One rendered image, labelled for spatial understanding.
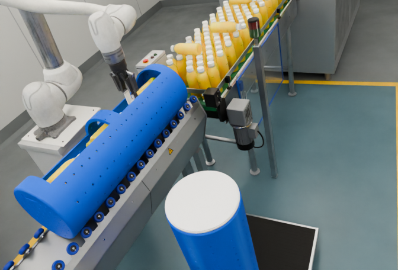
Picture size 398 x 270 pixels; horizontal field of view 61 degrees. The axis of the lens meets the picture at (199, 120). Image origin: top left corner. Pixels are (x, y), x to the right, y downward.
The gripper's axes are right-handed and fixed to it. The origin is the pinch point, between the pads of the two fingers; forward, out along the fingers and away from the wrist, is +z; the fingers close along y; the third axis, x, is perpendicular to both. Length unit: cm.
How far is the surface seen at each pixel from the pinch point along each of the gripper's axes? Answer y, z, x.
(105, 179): 14.1, 8.5, -41.4
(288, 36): 20, 55, 176
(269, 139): 36, 80, 69
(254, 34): 37, 1, 68
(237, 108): 31, 33, 42
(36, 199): 5, -2, -62
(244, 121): 35, 41, 40
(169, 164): 13.7, 35.4, -6.4
